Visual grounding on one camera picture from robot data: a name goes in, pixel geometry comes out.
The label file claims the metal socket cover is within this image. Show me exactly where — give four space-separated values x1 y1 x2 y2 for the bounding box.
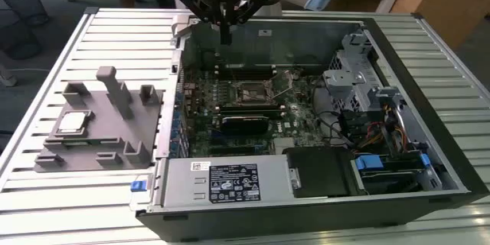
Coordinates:
267 68 299 99

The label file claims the silver CPU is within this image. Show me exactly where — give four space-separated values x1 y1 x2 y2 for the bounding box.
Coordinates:
55 110 95 138

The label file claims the CPU socket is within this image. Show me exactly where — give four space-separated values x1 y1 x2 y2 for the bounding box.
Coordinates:
231 79 279 107

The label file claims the black RAM slot bank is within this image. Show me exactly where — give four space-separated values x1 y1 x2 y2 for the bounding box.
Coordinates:
215 63 278 81
218 104 287 119

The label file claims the grey metal drive cage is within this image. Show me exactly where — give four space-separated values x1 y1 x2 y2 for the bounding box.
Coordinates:
321 32 390 114

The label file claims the green motherboard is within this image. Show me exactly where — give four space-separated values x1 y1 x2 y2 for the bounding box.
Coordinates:
179 65 338 158

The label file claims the small black graphics card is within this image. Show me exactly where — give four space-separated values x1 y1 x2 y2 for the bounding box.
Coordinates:
220 114 271 137

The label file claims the silver chipset heatsink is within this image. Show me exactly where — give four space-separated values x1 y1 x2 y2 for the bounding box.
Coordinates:
274 138 296 150

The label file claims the grey parts rack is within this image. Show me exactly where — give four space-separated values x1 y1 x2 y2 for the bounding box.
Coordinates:
33 66 166 173

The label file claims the wooden cabinet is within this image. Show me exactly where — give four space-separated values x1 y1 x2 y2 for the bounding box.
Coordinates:
390 0 490 51

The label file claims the green RAM stick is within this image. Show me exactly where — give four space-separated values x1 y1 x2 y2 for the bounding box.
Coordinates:
60 139 118 146

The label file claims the black plastic shroud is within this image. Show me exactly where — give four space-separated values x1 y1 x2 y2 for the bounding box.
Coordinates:
282 146 369 199

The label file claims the black rating label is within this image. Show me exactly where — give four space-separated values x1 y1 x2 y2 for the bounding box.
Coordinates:
208 164 263 203

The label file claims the blue disk carrier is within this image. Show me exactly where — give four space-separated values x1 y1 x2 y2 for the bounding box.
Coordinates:
354 154 385 176

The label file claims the silver power supply unit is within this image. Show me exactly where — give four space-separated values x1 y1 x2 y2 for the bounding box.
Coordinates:
150 157 298 209

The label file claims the blue case latch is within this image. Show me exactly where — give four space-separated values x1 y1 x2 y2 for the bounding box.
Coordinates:
130 180 148 193

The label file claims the black hard disk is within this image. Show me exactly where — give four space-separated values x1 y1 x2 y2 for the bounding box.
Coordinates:
359 170 425 195

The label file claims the black open PC case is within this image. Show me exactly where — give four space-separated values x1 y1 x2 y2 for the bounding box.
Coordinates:
128 12 490 243

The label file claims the grey case handle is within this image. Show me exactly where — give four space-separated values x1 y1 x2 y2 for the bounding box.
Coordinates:
170 15 195 46

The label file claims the yellow red wire bundle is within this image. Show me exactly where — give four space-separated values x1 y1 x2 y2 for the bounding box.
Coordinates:
359 107 409 154

